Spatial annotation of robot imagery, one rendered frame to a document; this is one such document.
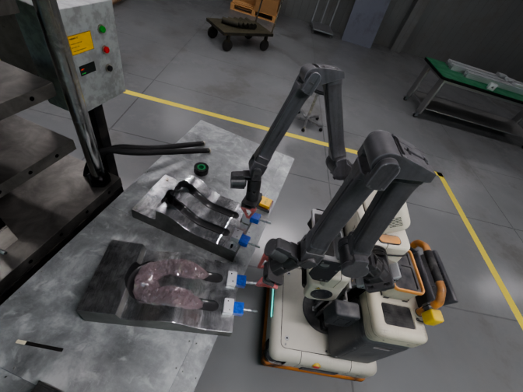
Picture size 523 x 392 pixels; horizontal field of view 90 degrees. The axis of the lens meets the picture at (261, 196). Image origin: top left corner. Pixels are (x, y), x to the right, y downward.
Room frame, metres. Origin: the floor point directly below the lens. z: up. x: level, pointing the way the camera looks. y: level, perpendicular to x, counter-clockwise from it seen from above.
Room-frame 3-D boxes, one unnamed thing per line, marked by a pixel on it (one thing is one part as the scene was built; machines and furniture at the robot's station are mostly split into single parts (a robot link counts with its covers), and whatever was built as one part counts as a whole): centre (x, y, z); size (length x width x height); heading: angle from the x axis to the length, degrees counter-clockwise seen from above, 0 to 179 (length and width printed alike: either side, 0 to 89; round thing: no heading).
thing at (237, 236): (0.64, 0.00, 0.89); 0.13 x 0.05 x 0.05; 85
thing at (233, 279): (0.48, -0.05, 0.85); 0.13 x 0.05 x 0.05; 102
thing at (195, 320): (0.36, 0.21, 0.85); 0.50 x 0.26 x 0.11; 102
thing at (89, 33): (1.00, 0.94, 0.73); 0.30 x 0.22 x 1.47; 175
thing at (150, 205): (0.72, 0.26, 0.87); 0.50 x 0.26 x 0.14; 85
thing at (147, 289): (0.37, 0.21, 0.90); 0.26 x 0.18 x 0.08; 102
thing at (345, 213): (0.47, -0.20, 1.40); 0.11 x 0.06 x 0.43; 9
